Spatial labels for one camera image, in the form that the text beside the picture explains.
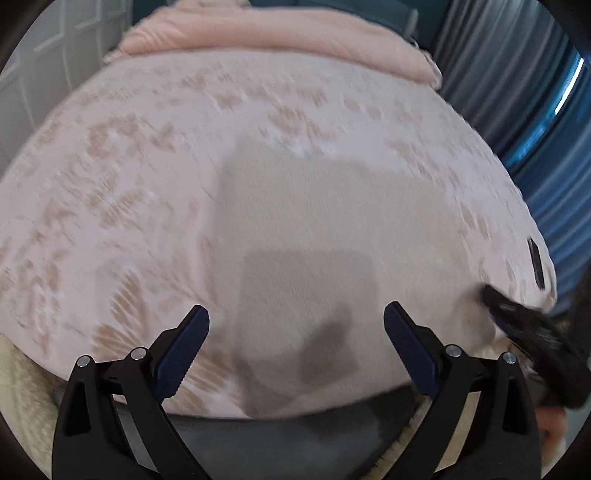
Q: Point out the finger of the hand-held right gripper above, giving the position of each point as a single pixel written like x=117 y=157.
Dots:
x=508 y=307

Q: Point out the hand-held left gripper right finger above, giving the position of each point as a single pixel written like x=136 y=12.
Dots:
x=413 y=350

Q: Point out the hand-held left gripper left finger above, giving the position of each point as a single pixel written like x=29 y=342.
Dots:
x=178 y=355

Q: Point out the beige sweater with black hearts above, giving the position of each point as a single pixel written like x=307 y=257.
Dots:
x=323 y=258

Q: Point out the black phone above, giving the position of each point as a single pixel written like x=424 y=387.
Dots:
x=536 y=264

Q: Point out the cream fluffy cloth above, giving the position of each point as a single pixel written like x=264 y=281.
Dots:
x=27 y=397

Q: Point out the pink butterfly print bed blanket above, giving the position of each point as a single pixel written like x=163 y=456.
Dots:
x=115 y=194

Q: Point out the blue-grey curtain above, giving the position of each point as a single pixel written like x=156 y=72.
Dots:
x=508 y=92

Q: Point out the blue padded headboard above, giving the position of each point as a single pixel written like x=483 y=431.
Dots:
x=392 y=14

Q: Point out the white wardrobe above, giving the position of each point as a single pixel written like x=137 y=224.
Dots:
x=60 y=55

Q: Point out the pink duvet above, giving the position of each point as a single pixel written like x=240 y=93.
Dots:
x=277 y=32

